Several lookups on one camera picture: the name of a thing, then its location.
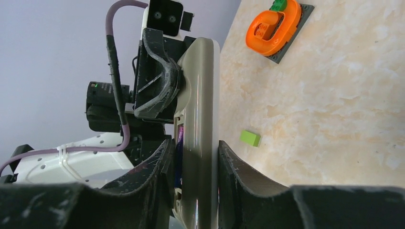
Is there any white remote control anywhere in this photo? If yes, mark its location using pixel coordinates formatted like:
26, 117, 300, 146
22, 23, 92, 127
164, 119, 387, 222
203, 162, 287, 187
174, 38, 220, 229

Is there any orange tape roll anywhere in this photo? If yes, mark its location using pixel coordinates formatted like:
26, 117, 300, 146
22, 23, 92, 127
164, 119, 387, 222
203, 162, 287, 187
245, 0, 302, 56

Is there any battery purple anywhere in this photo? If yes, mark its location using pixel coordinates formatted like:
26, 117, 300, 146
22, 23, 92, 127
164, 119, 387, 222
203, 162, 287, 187
174, 125, 184, 188

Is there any small green cube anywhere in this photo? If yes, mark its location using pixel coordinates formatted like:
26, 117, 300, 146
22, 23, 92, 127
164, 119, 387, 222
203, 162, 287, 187
270, 0, 288, 12

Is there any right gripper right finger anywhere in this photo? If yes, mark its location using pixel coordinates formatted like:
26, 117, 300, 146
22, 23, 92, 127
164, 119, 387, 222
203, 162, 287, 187
218, 141, 405, 229

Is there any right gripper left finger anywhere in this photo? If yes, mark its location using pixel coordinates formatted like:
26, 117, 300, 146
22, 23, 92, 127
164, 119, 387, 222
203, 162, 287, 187
0, 139, 175, 229

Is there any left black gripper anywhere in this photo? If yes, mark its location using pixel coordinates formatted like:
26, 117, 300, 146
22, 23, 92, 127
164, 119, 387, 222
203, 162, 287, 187
133, 28, 197, 124

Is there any green block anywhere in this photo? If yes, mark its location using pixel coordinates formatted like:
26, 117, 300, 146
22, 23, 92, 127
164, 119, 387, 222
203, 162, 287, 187
240, 130, 261, 147

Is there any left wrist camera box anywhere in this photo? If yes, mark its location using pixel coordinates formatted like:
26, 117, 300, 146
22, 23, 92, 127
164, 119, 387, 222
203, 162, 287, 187
142, 0, 194, 40

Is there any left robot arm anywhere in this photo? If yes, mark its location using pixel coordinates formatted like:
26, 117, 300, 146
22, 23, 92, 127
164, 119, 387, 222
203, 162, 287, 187
9, 28, 194, 184

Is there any dark square mat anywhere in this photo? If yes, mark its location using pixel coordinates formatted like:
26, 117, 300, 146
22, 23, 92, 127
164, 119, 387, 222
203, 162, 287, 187
264, 3, 315, 65

